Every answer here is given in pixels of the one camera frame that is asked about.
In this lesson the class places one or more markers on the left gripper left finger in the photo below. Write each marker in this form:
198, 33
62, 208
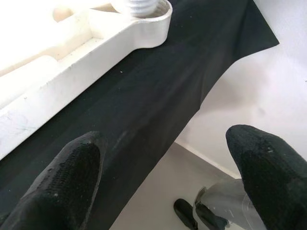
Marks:
60, 187

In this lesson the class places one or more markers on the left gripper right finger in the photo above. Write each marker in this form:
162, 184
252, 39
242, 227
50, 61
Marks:
275, 187

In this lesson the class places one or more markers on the cream plastic table top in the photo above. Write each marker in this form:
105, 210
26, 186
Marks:
148, 31

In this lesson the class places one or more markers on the black tablecloth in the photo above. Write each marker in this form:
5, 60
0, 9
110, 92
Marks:
156, 95

